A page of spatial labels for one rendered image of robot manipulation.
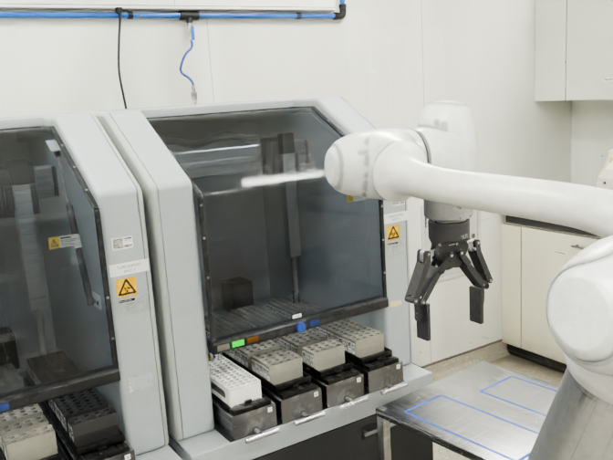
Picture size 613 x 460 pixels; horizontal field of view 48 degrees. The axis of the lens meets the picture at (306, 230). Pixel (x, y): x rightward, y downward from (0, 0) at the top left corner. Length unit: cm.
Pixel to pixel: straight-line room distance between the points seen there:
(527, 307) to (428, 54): 155
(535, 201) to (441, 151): 24
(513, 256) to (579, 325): 349
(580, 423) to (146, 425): 131
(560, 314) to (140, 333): 130
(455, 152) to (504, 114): 296
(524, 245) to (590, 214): 314
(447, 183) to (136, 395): 112
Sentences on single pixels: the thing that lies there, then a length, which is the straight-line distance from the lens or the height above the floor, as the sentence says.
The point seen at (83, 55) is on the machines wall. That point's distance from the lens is 289.
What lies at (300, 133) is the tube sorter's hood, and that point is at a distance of 221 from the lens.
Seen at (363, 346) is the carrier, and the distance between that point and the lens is 220.
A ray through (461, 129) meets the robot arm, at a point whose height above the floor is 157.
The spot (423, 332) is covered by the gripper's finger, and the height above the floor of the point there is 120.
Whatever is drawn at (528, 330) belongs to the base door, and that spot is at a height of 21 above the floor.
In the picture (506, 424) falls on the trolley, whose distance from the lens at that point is 182.
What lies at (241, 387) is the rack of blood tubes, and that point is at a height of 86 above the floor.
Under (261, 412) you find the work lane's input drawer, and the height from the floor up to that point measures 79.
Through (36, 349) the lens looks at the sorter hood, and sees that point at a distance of 177.
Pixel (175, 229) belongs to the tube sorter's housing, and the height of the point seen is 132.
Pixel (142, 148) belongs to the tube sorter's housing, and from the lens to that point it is 193.
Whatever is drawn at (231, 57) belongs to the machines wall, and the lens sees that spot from 312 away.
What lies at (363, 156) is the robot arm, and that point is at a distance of 112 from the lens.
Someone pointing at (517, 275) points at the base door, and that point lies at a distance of 421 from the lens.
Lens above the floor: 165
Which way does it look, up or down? 11 degrees down
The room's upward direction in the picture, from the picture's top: 4 degrees counter-clockwise
